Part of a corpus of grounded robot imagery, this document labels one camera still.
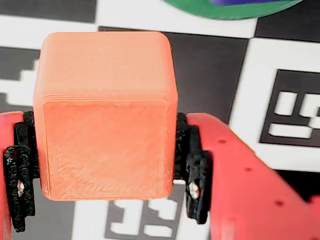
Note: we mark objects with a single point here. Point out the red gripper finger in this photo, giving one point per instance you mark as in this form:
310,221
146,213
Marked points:
15,175
250,200

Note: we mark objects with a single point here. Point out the orange cube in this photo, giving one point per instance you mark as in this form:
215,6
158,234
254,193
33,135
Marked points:
105,125

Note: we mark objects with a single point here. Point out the black white marker board mat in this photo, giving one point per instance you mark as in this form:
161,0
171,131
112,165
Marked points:
287,55

